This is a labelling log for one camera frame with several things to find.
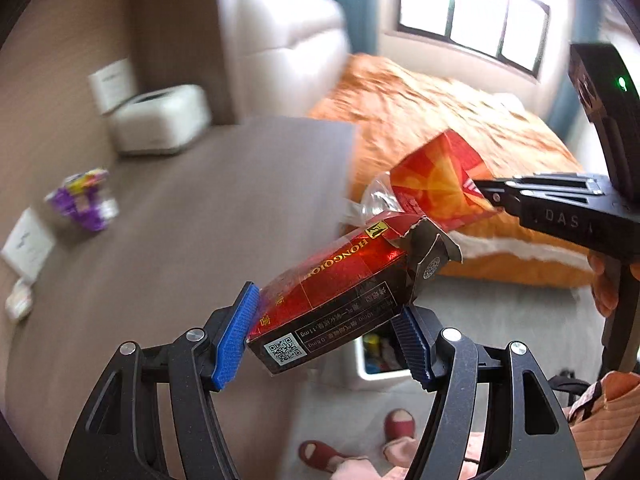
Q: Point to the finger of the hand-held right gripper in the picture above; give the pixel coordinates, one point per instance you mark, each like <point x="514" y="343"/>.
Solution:
<point x="560" y="183"/>
<point x="500" y="194"/>

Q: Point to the bed with orange blanket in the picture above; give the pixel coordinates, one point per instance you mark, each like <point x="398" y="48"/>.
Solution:
<point x="425" y="105"/>

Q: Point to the purple snack bag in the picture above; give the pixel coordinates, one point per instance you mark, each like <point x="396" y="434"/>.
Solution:
<point x="82" y="212"/>

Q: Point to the colourful candy wrapper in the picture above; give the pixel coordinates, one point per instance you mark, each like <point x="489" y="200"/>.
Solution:
<point x="90" y="180"/>

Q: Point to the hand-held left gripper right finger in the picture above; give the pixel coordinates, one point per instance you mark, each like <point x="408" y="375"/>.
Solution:
<point x="412" y="350"/>

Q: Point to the large white wall socket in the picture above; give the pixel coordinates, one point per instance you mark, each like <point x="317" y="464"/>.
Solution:
<point x="27" y="245"/>

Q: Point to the red slipper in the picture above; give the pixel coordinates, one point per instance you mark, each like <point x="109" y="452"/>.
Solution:
<point x="400" y="422"/>
<point x="320" y="452"/>

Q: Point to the person's right hand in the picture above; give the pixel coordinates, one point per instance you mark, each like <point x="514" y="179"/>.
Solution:
<point x="602" y="285"/>

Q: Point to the crumpled white paper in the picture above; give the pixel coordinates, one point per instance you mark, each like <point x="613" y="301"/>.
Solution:
<point x="19" y="300"/>

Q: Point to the teal curtain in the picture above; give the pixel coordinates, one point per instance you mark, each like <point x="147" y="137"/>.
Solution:
<point x="355" y="5"/>
<point x="565" y="85"/>

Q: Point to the white padded headboard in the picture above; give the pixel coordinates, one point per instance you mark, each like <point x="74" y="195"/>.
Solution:
<point x="285" y="35"/>

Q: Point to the dark framed window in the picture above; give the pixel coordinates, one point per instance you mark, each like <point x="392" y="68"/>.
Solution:
<point x="475" y="5"/>

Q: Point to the clear plastic wrapper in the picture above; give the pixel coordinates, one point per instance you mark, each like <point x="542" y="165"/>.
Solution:
<point x="375" y="200"/>

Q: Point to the white tissue box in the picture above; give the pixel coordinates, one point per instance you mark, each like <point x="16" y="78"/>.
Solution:
<point x="160" y="117"/>

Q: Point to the orange red snack bag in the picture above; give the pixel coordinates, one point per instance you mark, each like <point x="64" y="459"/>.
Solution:
<point x="435" y="180"/>

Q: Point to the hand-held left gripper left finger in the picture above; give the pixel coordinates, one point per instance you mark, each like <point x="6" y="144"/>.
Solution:
<point x="235" y="340"/>

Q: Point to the red cigarette box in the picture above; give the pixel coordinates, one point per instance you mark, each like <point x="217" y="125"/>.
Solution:
<point x="340" y="280"/>

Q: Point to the white trash bin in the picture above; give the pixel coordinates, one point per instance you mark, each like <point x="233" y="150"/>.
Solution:
<point x="375" y="379"/>

